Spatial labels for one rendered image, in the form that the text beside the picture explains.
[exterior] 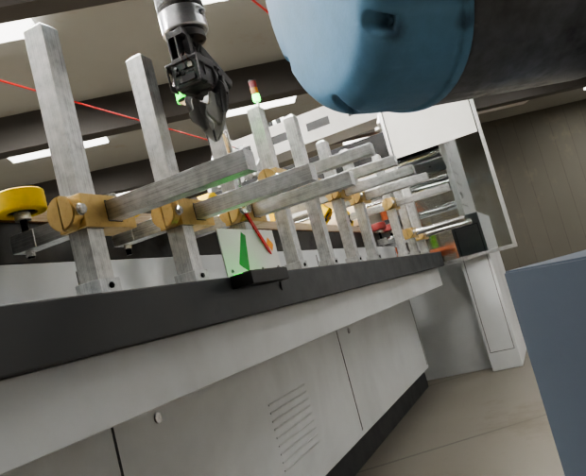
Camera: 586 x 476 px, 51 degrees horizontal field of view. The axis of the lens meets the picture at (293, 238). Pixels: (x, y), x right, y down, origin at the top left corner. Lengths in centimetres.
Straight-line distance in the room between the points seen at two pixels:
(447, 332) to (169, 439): 258
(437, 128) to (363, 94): 325
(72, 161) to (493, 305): 287
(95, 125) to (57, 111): 617
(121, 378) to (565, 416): 62
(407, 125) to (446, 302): 104
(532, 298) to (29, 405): 58
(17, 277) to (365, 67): 88
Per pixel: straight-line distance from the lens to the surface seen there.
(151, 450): 129
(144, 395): 97
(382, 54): 31
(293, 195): 135
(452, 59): 33
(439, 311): 370
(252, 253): 132
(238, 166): 84
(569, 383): 49
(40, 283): 115
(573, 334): 46
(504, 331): 355
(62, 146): 96
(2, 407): 79
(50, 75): 100
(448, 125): 357
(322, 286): 161
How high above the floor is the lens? 62
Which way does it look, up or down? 6 degrees up
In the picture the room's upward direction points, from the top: 15 degrees counter-clockwise
